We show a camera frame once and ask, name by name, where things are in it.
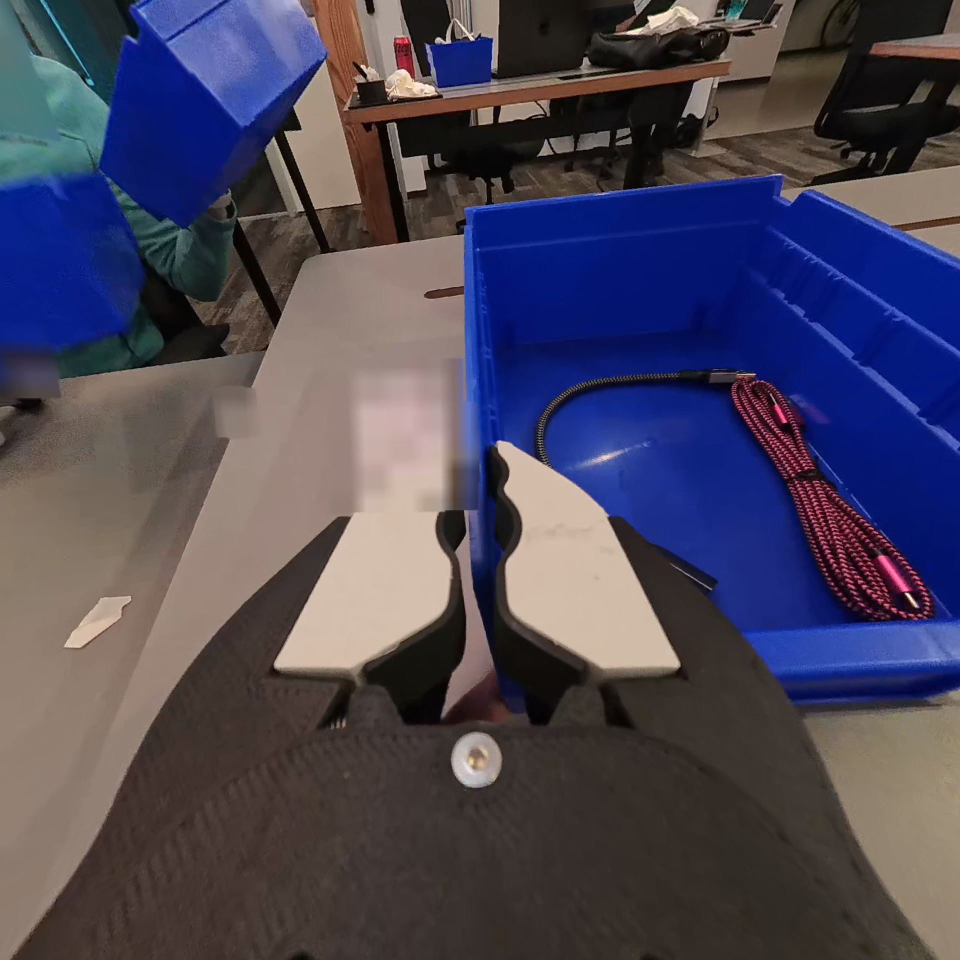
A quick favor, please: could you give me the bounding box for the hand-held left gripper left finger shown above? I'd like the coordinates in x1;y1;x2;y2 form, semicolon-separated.
273;510;468;726

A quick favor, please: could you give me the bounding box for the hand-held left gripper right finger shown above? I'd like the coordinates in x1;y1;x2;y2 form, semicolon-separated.
487;441;682;727

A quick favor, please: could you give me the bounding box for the blue plastic bin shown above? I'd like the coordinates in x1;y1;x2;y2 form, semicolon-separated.
0;174;145;354
99;0;329;228
462;174;960;708

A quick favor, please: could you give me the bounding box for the white paper scrap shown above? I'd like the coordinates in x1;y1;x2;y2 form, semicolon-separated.
63;596;133;650

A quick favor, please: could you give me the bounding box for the wooden office desk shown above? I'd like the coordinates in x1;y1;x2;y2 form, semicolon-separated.
343;58;732;245

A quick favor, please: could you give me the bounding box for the blue tote bag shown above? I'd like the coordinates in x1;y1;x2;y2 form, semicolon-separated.
425;18;495;90

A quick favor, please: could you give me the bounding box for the black duffel bag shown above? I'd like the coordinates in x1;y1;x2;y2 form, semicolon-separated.
587;26;730;70

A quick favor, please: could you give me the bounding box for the black laptop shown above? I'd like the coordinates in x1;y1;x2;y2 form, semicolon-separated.
491;0;594;80

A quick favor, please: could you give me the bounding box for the black office chair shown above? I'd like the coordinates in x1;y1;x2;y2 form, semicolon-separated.
813;0;960;185

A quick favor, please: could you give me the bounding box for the grey braided cable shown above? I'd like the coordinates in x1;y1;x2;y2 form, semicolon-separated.
534;367;759;470

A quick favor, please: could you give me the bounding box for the pink braided cable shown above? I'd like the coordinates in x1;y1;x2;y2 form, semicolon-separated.
731;378;936;622

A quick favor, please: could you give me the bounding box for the wooden post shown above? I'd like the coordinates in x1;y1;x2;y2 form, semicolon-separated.
309;0;410;247

